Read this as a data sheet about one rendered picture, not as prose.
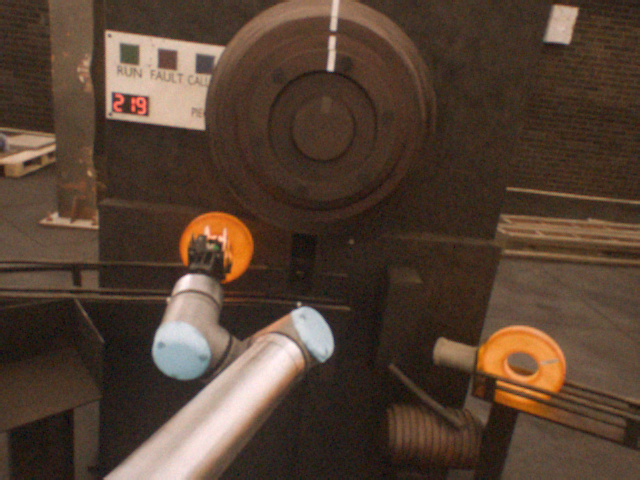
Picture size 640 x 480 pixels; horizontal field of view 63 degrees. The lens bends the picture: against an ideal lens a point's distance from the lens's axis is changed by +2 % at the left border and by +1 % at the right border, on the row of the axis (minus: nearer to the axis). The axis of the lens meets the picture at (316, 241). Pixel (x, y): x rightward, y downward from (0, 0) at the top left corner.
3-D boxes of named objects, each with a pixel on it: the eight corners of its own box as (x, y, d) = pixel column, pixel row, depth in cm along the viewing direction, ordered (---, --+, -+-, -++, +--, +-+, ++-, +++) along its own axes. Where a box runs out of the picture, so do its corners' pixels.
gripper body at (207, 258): (231, 234, 102) (221, 272, 92) (229, 269, 107) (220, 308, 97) (192, 230, 102) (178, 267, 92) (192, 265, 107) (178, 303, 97)
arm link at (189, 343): (184, 392, 85) (135, 360, 81) (199, 337, 95) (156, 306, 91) (224, 366, 81) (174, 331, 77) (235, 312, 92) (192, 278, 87)
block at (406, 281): (367, 349, 133) (382, 262, 125) (398, 352, 133) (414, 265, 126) (373, 372, 123) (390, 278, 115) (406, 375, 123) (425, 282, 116)
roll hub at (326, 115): (244, 188, 105) (256, 40, 96) (380, 203, 107) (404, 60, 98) (242, 194, 99) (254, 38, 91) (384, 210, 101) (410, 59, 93)
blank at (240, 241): (180, 212, 112) (176, 215, 109) (251, 211, 113) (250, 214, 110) (185, 279, 117) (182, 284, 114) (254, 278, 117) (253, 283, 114)
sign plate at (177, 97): (109, 117, 118) (108, 31, 112) (225, 131, 120) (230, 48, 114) (105, 117, 116) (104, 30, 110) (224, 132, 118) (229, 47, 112)
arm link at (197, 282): (219, 329, 94) (165, 324, 93) (224, 311, 98) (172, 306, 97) (221, 291, 89) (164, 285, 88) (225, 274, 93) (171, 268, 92)
